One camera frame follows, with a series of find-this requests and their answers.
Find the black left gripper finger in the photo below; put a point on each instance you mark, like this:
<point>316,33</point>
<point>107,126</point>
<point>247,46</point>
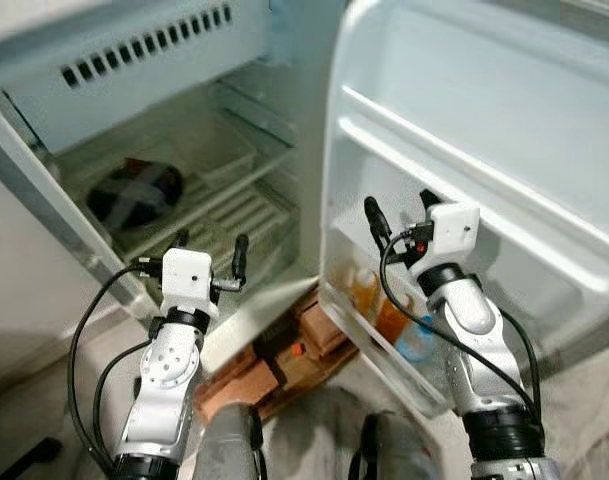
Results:
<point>240,256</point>
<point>181,239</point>

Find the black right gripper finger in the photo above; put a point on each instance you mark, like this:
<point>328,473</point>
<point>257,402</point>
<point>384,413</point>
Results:
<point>377,220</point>
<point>430,199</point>

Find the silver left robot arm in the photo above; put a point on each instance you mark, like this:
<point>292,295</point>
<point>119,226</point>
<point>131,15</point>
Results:
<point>169,370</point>

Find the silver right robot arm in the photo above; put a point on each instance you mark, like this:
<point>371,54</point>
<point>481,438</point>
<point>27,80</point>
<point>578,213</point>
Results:
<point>474,330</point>

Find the grey fridge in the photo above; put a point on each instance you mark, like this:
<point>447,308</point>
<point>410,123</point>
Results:
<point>134,100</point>

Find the dark bag with grey cross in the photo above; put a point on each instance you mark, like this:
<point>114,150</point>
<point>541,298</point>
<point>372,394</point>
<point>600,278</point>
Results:
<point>134,195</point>

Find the orange bottle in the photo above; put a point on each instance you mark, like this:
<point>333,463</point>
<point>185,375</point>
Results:
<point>364,292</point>

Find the blue bottle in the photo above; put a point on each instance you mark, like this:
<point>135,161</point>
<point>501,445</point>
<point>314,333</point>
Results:
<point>416,342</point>

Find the wooden pallet with bricks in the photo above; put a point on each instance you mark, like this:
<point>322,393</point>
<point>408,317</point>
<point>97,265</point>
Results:
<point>304,345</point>

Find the grey robot left leg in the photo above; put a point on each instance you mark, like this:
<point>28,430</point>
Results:
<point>229,445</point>

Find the grey robot leg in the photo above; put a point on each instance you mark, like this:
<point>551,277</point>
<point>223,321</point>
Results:
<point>229,445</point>
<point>399,455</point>

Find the grey robot right leg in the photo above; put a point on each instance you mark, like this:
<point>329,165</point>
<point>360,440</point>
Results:
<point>399,455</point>

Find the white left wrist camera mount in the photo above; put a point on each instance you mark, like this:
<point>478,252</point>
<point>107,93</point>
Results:
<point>187,280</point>

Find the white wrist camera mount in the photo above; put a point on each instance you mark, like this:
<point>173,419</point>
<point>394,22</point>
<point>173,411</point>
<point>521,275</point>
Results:
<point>187,280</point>
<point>454,232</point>

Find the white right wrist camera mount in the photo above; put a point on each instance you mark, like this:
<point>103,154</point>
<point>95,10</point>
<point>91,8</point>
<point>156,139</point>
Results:
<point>454,232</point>

